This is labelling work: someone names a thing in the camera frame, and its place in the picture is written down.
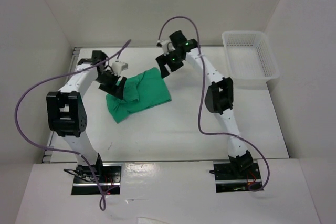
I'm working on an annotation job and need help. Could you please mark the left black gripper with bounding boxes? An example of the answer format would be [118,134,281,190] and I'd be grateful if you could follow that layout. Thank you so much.
[94,70,126,100]

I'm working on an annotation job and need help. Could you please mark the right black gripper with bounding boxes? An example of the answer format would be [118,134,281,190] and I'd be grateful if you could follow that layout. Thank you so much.
[155,49,183,79]

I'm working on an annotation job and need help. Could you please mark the green tank top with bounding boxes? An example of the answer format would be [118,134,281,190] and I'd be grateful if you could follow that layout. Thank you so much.
[106,67,172,124]

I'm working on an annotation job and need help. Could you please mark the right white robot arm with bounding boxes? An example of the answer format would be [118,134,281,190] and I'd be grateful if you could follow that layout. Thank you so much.
[156,30,253,178]

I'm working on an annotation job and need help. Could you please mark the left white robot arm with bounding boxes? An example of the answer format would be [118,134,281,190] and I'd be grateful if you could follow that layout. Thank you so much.
[46,50,128,182]

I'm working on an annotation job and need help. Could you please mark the white plastic mesh basket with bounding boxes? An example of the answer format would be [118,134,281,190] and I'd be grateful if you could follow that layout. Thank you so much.
[222,30,280,87]

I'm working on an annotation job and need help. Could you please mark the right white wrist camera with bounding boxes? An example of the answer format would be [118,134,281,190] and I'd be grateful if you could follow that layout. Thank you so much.
[156,40,172,55]

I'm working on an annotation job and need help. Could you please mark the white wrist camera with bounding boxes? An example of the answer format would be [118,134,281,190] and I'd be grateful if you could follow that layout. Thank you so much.
[156,40,172,55]
[111,61,128,75]

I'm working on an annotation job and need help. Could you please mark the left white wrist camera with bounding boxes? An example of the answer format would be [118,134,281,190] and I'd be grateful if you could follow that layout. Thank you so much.
[111,61,128,75]

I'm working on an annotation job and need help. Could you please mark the aluminium table edge rail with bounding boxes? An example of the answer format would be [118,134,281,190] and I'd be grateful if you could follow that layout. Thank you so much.
[41,47,82,163]

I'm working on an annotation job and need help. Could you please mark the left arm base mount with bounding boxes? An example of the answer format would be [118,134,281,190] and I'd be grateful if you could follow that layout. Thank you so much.
[62,163,123,196]

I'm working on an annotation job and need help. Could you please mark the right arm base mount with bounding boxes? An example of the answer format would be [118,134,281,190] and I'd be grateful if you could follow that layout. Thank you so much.
[209,162,263,193]

